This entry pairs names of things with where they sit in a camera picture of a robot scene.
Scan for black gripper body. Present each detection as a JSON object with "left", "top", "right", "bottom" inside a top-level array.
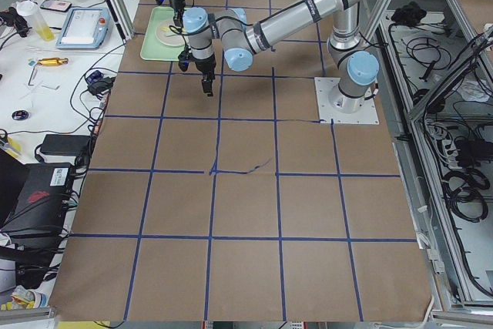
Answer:
[
  {"left": 195, "top": 57, "right": 216, "bottom": 94},
  {"left": 169, "top": 0, "right": 186, "bottom": 25}
]

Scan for yellow plastic fork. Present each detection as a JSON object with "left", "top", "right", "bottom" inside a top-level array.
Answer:
[{"left": 160, "top": 27, "right": 180, "bottom": 37}]

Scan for white round plate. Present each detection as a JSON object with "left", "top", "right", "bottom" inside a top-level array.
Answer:
[{"left": 155, "top": 18, "right": 188, "bottom": 47}]

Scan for light green tray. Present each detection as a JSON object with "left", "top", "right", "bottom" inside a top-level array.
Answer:
[{"left": 140, "top": 7, "right": 184, "bottom": 62}]

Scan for blue teach pendant near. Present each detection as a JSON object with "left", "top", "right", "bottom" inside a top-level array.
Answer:
[{"left": 55, "top": 7, "right": 110, "bottom": 49}]

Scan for smartphone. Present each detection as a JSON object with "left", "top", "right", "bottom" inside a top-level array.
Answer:
[{"left": 40, "top": 0, "right": 72, "bottom": 12}]

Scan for gold metal cylinder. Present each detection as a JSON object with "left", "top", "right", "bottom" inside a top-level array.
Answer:
[{"left": 36, "top": 57, "right": 69, "bottom": 67}]

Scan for bottle with yellow liquid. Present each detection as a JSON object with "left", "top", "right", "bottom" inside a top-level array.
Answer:
[{"left": 16, "top": 0, "right": 55, "bottom": 42}]

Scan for black power adapter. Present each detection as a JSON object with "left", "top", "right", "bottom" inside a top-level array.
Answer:
[{"left": 40, "top": 134, "right": 90, "bottom": 156}]

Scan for black computer box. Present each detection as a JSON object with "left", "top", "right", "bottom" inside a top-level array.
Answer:
[{"left": 1, "top": 151, "right": 75, "bottom": 266}]

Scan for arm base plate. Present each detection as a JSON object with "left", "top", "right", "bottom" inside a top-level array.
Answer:
[{"left": 314, "top": 77, "right": 379, "bottom": 125}]

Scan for black cable bundle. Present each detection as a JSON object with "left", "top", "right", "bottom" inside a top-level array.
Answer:
[{"left": 442, "top": 170, "right": 492, "bottom": 222}]

